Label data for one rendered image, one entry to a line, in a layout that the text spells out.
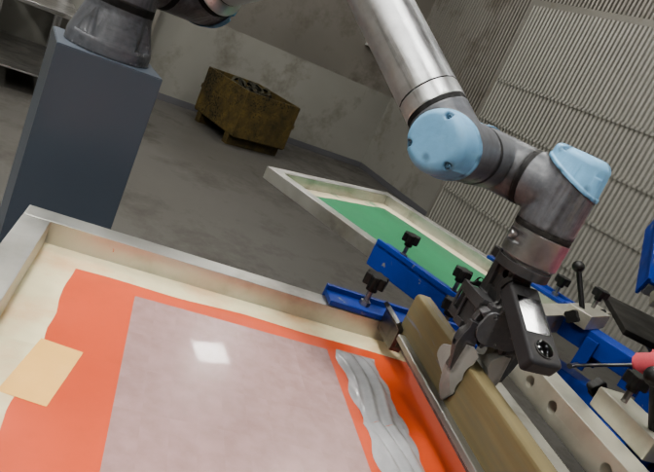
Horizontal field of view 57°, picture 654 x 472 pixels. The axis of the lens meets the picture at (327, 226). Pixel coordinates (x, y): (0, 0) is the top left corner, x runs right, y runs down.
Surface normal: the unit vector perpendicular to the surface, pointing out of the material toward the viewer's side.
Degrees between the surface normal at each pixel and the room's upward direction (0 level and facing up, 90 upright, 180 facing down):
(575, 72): 90
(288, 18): 90
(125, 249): 90
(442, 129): 90
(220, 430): 0
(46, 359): 0
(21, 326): 0
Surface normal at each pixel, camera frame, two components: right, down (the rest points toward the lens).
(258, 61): 0.40, 0.42
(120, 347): 0.40, -0.88
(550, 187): -0.60, -0.10
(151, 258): 0.19, 0.36
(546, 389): -0.90, -0.31
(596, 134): -0.83, -0.22
